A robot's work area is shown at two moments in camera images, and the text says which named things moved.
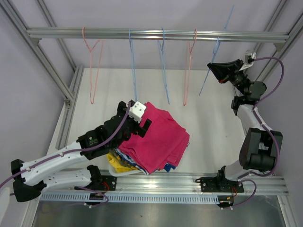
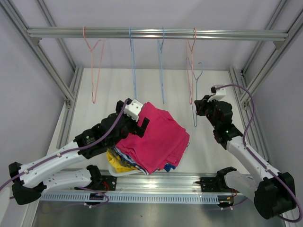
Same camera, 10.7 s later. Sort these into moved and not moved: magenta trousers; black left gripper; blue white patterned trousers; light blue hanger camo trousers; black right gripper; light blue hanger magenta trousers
Moved: light blue hanger magenta trousers; black right gripper
Not moved: blue white patterned trousers; light blue hanger camo trousers; black left gripper; magenta trousers
